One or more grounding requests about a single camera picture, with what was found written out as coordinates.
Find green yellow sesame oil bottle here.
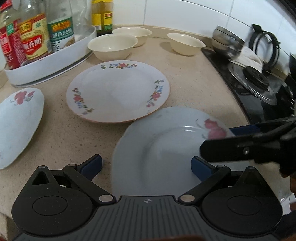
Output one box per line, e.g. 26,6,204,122
91,0,113,36

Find cream bowl front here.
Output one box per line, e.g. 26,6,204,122
87,34,138,62

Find white two-tier turntable rack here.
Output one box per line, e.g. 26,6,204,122
4,25,96,88

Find cream bowl back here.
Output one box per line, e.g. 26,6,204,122
112,27,152,47

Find red label soy sauce bottle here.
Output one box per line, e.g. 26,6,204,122
1,1,27,70

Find cream bowl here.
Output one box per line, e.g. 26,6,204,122
167,33,206,56
112,27,152,47
87,34,138,62

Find yellow label vinegar bottle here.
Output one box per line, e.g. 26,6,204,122
18,0,52,63

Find green label fish sauce bottle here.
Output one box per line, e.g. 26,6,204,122
46,0,75,52

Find white plate single red flower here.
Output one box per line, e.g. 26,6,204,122
0,88,45,169

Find stacked steel bowls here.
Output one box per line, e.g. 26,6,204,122
211,26,245,59

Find clear plastic bag in rack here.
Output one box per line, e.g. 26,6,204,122
70,0,92,41

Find white cloth on stove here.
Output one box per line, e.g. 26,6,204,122
231,46,263,73

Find white plate floral rim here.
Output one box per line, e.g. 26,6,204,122
66,60,170,123

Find black gas stove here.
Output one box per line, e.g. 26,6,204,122
202,49,295,124

